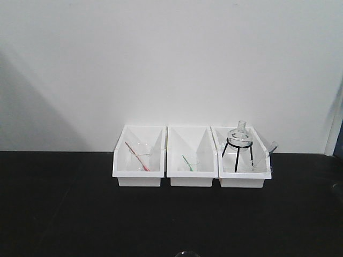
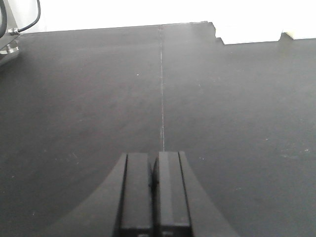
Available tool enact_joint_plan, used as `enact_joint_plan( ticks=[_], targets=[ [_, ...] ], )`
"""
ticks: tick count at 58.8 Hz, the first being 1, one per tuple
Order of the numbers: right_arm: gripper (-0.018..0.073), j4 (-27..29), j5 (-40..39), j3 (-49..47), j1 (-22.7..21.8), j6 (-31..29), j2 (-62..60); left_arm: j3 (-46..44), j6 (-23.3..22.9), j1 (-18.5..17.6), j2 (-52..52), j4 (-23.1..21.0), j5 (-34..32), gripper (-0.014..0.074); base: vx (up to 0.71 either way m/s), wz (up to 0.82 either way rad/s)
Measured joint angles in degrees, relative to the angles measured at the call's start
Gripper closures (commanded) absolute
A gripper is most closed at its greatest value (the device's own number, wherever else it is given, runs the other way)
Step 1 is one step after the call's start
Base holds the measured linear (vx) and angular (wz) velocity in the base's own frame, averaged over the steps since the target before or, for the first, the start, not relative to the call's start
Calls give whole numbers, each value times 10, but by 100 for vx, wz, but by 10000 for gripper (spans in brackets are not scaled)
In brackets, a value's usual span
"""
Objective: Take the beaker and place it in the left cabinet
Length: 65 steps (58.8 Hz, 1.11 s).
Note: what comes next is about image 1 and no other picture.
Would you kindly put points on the clear 100ml glass beaker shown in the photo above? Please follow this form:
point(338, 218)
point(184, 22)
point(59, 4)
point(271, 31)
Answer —
point(187, 253)

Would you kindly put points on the glass beaker in left bin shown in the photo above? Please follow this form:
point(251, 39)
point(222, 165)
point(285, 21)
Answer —
point(144, 150)

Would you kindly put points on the small glass beaker middle bin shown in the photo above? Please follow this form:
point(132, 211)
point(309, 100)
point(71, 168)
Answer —
point(192, 159)

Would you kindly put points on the middle white storage bin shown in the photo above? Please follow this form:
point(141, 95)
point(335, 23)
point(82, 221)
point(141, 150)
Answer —
point(191, 140)

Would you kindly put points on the white storage bin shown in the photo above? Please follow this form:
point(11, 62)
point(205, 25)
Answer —
point(191, 140)
point(124, 169)
point(245, 177)

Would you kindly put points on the green stirring rod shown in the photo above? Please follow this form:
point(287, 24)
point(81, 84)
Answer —
point(188, 164)

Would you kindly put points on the left white storage bin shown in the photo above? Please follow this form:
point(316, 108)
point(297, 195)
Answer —
point(124, 169)

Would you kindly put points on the round glass flask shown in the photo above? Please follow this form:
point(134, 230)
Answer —
point(240, 136)

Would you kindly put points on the right white storage bin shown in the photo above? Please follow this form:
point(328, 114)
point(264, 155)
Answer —
point(245, 177)

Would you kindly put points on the clear glass test tube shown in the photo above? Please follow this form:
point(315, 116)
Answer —
point(266, 153)

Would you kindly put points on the black wire tripod stand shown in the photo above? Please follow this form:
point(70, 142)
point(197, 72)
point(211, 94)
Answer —
point(238, 147)

